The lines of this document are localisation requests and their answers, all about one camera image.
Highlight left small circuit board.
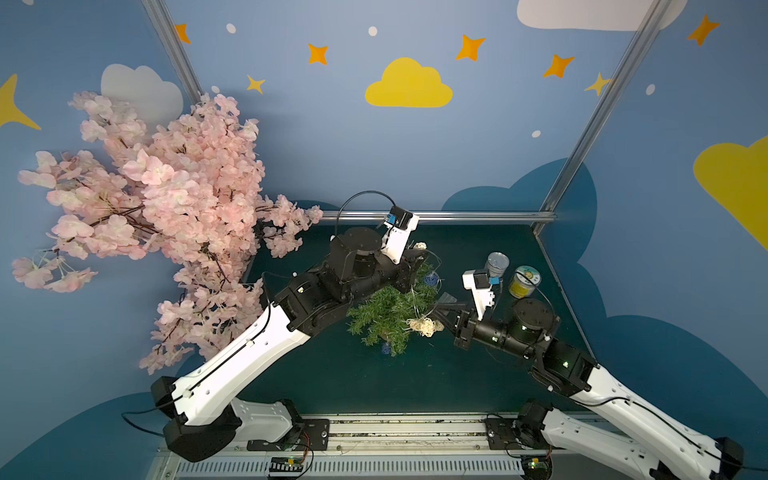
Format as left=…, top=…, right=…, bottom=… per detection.
left=267, top=456, right=308, bottom=479

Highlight small green christmas tree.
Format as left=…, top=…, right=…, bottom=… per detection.
left=347, top=263, right=438, bottom=357

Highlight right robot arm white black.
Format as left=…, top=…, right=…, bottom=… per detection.
left=435, top=295, right=745, bottom=479

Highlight pink cherry blossom tree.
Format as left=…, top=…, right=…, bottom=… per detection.
left=12, top=92, right=323, bottom=373

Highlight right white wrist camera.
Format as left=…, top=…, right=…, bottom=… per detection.
left=462, top=269, right=500, bottom=320

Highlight right small circuit board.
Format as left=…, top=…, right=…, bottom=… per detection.
left=520, top=456, right=553, bottom=480

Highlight clear battery box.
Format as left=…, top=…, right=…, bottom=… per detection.
left=435, top=292, right=458, bottom=306

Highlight silver tin can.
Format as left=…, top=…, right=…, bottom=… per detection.
left=485, top=252, right=510, bottom=278

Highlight aluminium frame post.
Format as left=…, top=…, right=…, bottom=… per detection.
left=141, top=0, right=204, bottom=103
left=533, top=0, right=673, bottom=238

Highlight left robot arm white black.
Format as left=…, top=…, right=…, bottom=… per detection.
left=151, top=218, right=427, bottom=462

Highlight yellow green tin can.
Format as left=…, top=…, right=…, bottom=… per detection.
left=509, top=265, right=541, bottom=299

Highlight small circuit board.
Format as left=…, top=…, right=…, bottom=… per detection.
left=520, top=456, right=553, bottom=480
left=267, top=456, right=308, bottom=479

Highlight string lights with rattan balls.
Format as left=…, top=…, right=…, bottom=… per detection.
left=406, top=241, right=448, bottom=338

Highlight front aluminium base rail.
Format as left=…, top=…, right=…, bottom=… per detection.
left=147, top=413, right=633, bottom=479

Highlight right aluminium frame post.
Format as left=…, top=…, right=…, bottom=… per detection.
left=533, top=0, right=673, bottom=238

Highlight horizontal aluminium frame rail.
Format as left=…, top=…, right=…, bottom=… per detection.
left=322, top=211, right=556, bottom=224

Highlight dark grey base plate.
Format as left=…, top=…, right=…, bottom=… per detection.
left=247, top=419, right=330, bottom=451

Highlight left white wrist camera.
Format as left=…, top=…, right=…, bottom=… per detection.
left=381, top=206, right=420, bottom=264

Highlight left aluminium frame post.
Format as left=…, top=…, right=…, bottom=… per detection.
left=141, top=0, right=204, bottom=103

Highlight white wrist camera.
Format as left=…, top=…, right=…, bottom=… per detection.
left=381, top=206, right=420, bottom=264
left=462, top=269, right=500, bottom=320

